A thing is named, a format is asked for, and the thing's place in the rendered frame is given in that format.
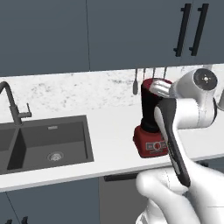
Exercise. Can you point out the blue-grey base drawer front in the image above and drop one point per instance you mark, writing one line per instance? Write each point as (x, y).
(215, 164)

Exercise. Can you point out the narrow blue-grey base cupboard door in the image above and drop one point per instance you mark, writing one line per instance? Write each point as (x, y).
(4, 210)

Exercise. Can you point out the dark grey tap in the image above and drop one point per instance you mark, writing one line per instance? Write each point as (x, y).
(13, 108)

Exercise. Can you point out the dark grey sink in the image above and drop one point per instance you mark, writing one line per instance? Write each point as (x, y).
(49, 143)

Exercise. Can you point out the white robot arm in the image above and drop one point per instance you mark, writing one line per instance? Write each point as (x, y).
(201, 198)

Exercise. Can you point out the grey hanging tool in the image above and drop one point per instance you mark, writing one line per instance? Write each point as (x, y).
(165, 73)
(143, 74)
(153, 73)

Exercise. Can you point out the grey hanging spoon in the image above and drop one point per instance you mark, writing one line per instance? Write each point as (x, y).
(135, 86)

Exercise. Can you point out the grey dishwasher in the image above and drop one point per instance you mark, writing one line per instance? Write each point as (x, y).
(119, 201)

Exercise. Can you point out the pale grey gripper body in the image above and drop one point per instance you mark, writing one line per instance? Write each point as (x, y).
(162, 88)

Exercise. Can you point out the wide blue-grey wall cupboard door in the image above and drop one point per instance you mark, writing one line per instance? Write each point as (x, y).
(43, 35)

